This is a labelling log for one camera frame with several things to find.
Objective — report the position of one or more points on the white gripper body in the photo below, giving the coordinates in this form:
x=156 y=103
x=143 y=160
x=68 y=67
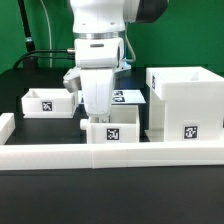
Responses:
x=97 y=87

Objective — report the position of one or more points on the white front drawer tray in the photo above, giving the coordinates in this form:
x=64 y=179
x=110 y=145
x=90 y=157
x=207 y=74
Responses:
x=124 y=126

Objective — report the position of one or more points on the white drawer tray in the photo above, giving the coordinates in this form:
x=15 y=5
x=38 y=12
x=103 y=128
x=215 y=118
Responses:
x=49 y=103
x=124 y=126

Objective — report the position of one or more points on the white drawer cabinet box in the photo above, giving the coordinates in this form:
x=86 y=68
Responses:
x=185 y=104

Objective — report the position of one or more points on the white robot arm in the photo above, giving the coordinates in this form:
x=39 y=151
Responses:
x=100 y=28

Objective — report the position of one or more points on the white rear drawer tray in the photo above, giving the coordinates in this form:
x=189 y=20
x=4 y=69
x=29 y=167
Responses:
x=49 y=103

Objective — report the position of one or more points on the white fiducial marker sheet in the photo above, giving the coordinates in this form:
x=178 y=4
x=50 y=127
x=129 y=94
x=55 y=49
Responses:
x=117 y=97

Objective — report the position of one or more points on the black pole stand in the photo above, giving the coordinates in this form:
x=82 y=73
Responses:
x=30 y=63

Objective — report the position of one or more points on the white foam border frame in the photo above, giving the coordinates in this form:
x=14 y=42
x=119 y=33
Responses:
x=95 y=156

